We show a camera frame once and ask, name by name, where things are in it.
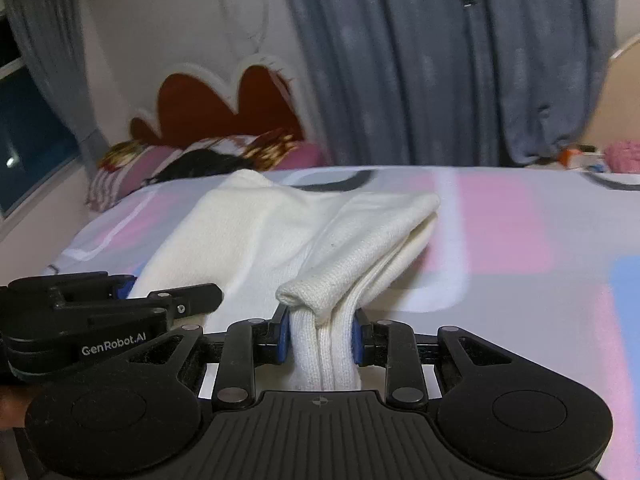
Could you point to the grey curtain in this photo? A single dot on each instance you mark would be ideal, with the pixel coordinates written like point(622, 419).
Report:
point(55, 60)
point(440, 60)

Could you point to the pink patterned pillow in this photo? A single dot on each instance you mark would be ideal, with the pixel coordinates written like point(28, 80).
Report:
point(285, 152)

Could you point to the pink fluffy item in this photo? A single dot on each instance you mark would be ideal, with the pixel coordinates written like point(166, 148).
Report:
point(624, 156)

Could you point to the red scalloped headboard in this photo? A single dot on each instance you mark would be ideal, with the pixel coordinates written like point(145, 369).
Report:
point(200, 105)

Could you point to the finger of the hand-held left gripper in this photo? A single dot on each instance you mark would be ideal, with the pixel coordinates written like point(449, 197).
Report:
point(195, 299)
point(122, 288)

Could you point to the orange and white box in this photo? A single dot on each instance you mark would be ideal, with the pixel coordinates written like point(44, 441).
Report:
point(577, 157)

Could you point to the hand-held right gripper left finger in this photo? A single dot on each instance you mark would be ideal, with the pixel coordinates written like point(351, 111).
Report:
point(283, 341)

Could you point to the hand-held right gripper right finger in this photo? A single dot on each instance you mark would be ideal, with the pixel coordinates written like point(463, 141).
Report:
point(356, 343)

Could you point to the white knit garment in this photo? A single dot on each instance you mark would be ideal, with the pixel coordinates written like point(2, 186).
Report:
point(260, 240)

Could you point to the striped patterned pillow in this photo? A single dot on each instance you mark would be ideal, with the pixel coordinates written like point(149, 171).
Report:
point(125, 170)

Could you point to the pastel printed bed sheet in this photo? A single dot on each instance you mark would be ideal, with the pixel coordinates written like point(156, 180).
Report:
point(500, 260)

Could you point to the black cloth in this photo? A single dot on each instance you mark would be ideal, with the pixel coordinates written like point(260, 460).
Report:
point(200, 165)

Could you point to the window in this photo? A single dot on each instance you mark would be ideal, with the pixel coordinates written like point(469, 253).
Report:
point(30, 150)

